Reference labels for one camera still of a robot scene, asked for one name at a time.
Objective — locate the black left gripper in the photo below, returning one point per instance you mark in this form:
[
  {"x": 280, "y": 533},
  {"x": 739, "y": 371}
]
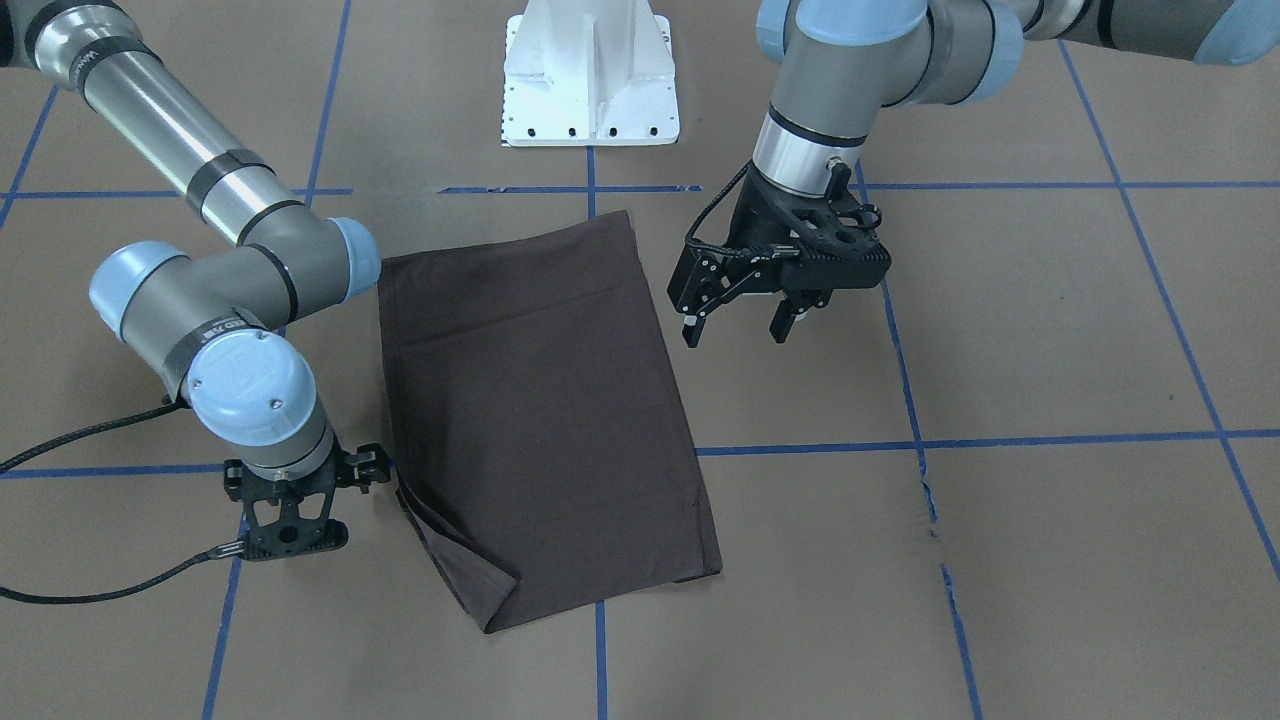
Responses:
[{"x": 752, "y": 222}]

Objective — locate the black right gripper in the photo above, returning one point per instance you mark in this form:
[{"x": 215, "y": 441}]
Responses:
[{"x": 366, "y": 466}]

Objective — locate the dark brown t-shirt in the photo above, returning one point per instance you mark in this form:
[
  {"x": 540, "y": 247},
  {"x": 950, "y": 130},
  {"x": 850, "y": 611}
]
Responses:
[{"x": 539, "y": 436}]

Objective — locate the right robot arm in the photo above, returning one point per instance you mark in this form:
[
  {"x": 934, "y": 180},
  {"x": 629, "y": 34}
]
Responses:
[{"x": 210, "y": 327}]

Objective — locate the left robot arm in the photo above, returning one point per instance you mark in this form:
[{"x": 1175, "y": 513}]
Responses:
[{"x": 841, "y": 62}]

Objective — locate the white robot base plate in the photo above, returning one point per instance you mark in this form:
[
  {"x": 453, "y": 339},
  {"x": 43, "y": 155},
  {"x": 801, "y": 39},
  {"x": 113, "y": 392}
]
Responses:
[{"x": 589, "y": 73}]

